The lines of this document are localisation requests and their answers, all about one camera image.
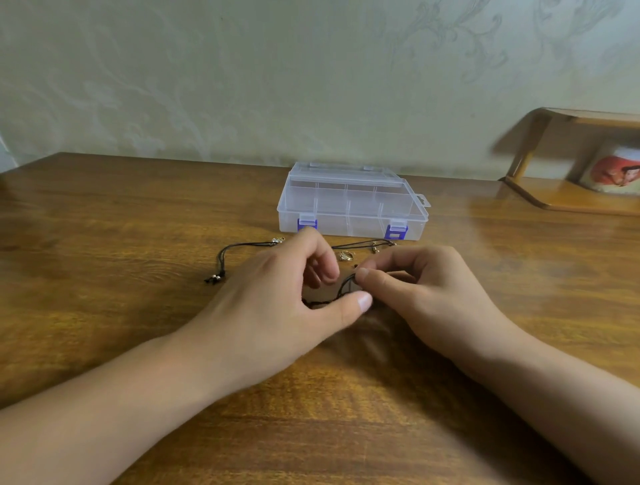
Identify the person's left forearm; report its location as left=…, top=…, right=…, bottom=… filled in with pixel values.
left=0, top=328, right=229, bottom=485

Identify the person's left hand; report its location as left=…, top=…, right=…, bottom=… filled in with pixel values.
left=170, top=228, right=374, bottom=393

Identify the clear plastic organizer box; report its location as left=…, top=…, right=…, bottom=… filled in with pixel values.
left=277, top=162, right=432, bottom=242

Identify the white printed mug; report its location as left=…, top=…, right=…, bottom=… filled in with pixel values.
left=580, top=145, right=640, bottom=196

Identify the person's right forearm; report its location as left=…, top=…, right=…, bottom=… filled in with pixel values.
left=465, top=324, right=640, bottom=485

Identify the person's right hand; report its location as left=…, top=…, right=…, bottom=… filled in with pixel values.
left=354, top=244, right=523, bottom=363

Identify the wooden shelf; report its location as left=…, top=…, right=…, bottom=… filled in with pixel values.
left=500, top=107, right=640, bottom=216

